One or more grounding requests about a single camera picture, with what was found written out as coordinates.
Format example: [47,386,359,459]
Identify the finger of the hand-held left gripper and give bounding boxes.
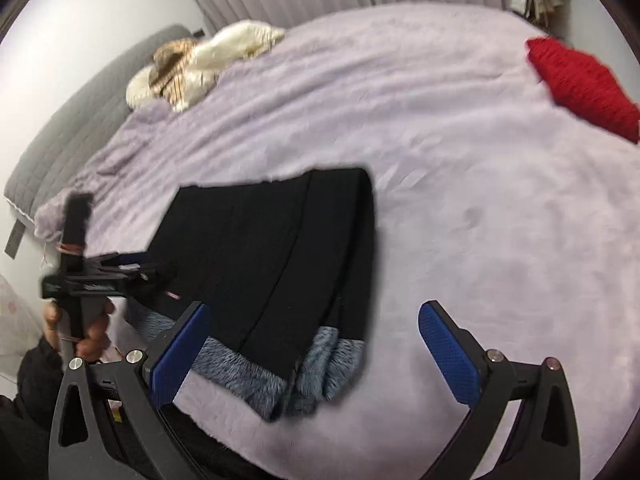
[120,266,170,286]
[86,251,151,268]

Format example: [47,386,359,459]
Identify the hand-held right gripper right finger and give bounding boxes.
[417,301,582,480]

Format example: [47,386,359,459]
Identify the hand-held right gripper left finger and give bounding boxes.
[47,301,213,480]

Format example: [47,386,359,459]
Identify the black fleece-lined pants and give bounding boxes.
[120,166,377,424]

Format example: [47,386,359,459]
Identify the person's left forearm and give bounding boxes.
[16,342,68,426]

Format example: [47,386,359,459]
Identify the person's left hand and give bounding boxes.
[42,299,117,364]

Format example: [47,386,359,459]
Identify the white floral pillow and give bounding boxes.
[0,274,47,377]

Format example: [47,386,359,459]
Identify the lavender fuzzy blanket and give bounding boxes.
[32,2,640,480]

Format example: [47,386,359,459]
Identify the grey quilted headboard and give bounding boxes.
[2,24,197,222]

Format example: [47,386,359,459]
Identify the person's dark clothing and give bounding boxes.
[0,392,66,480]

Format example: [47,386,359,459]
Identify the red knitted cushion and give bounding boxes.
[525,36,640,144]

